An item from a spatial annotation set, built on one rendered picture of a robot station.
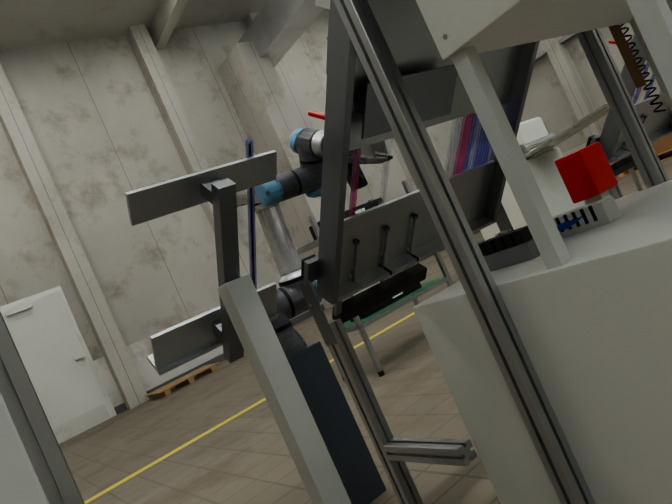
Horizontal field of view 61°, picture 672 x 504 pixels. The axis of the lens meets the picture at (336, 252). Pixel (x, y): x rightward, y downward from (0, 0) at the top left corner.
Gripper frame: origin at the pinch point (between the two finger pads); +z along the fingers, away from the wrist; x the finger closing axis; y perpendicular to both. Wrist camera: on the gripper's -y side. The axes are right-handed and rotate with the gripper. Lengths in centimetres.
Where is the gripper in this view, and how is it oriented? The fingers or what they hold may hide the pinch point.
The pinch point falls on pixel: (386, 160)
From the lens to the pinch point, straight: 143.2
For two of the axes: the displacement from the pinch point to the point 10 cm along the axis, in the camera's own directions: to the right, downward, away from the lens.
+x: 7.5, -3.3, 5.8
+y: -1.1, -9.2, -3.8
